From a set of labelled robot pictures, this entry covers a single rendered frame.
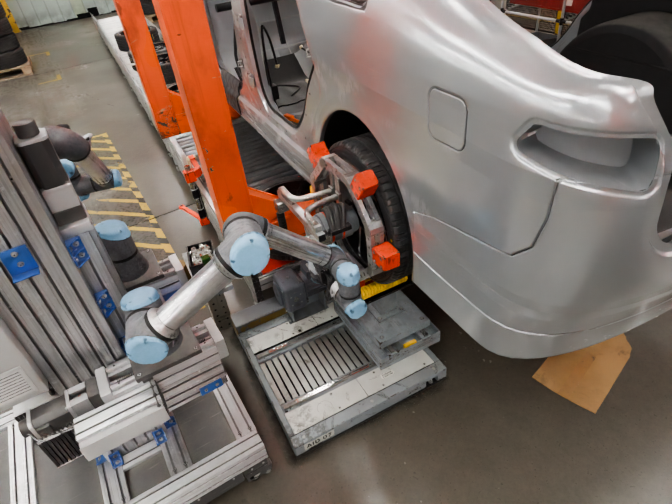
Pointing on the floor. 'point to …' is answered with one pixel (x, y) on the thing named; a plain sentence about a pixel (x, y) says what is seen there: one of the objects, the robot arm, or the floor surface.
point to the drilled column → (220, 312)
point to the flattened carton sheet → (586, 372)
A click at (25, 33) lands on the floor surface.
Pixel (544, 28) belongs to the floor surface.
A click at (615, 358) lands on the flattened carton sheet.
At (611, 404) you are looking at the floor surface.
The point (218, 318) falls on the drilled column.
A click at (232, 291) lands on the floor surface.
